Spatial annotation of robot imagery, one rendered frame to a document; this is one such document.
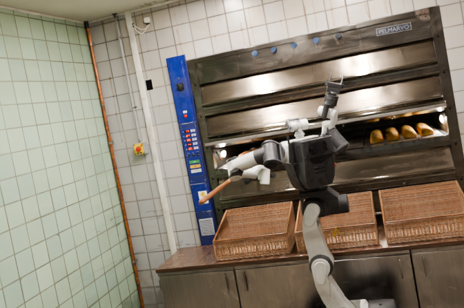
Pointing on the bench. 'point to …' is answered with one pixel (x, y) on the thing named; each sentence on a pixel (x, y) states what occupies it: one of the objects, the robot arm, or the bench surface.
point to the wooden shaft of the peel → (214, 192)
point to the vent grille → (206, 226)
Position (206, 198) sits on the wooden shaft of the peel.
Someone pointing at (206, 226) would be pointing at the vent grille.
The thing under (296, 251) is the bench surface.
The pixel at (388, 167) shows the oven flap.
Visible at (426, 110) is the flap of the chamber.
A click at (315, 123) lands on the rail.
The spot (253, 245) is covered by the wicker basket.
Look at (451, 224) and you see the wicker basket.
